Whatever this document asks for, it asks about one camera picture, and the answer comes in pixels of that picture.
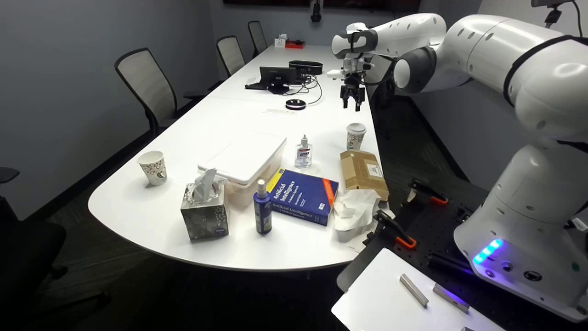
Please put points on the round black speakerphone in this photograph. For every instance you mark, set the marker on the round black speakerphone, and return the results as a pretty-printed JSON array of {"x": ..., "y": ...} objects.
[{"x": 296, "y": 104}]

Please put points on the small clear spray bottle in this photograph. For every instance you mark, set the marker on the small clear spray bottle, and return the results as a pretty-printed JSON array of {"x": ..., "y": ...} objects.
[{"x": 303, "y": 158}]

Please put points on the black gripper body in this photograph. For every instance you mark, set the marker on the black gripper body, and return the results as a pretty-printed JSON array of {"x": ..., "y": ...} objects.
[{"x": 353, "y": 84}]

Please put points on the grey mesh office chair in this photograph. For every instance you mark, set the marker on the grey mesh office chair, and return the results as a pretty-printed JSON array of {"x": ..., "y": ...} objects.
[
  {"x": 257, "y": 36},
  {"x": 230, "y": 56},
  {"x": 147, "y": 86}
]

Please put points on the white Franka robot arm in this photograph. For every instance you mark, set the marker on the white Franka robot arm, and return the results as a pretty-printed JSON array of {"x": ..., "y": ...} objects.
[{"x": 525, "y": 80}]

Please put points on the brown cardboard box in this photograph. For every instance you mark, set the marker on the brown cardboard box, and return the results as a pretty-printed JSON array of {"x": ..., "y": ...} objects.
[{"x": 362, "y": 176}]

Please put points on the white cup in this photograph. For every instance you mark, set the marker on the white cup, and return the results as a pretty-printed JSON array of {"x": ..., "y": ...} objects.
[{"x": 279, "y": 42}]

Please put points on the grey marker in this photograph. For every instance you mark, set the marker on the grey marker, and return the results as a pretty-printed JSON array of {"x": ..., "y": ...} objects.
[
  {"x": 413, "y": 292},
  {"x": 450, "y": 299}
]

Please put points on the grey tissue box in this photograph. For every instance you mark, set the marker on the grey tissue box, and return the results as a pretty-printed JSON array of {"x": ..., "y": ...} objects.
[{"x": 204, "y": 215}]

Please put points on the blue book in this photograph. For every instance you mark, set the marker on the blue book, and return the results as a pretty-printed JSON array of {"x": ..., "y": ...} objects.
[{"x": 303, "y": 196}]

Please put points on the blue bottle with white cap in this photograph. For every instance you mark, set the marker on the blue bottle with white cap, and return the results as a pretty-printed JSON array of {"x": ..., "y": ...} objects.
[{"x": 263, "y": 213}]

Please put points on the black hanging microphone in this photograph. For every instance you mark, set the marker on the black hanging microphone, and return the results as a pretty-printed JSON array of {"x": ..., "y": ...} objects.
[{"x": 316, "y": 12}]

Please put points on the patterned paper cup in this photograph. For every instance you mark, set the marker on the patterned paper cup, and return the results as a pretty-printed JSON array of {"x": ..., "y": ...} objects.
[{"x": 355, "y": 143}]

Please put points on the black overhead camera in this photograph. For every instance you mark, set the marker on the black overhead camera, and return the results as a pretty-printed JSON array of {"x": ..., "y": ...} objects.
[{"x": 553, "y": 5}]

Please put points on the small plain paper cup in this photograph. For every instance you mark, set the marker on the small plain paper cup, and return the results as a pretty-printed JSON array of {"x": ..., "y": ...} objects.
[{"x": 152, "y": 169}]

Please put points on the black office chair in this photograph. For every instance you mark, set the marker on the black office chair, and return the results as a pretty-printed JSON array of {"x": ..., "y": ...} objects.
[{"x": 24, "y": 246}]

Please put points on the white plastic storage box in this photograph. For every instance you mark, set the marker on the white plastic storage box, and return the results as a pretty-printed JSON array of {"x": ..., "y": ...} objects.
[{"x": 248, "y": 159}]

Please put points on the black robot platform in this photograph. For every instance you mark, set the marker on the black robot platform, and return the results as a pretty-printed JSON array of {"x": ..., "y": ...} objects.
[{"x": 441, "y": 228}]

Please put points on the crumpled white paper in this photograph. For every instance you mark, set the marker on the crumpled white paper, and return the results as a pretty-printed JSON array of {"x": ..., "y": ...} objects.
[{"x": 355, "y": 215}]

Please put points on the small red object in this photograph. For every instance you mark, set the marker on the small red object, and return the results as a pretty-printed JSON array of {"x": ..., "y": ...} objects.
[{"x": 294, "y": 45}]

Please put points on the black adapter box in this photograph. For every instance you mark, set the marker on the black adapter box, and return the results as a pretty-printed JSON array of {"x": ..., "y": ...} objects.
[{"x": 305, "y": 68}]

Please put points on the black conference display device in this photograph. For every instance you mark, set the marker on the black conference display device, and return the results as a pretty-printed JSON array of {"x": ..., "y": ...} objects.
[{"x": 276, "y": 79}]

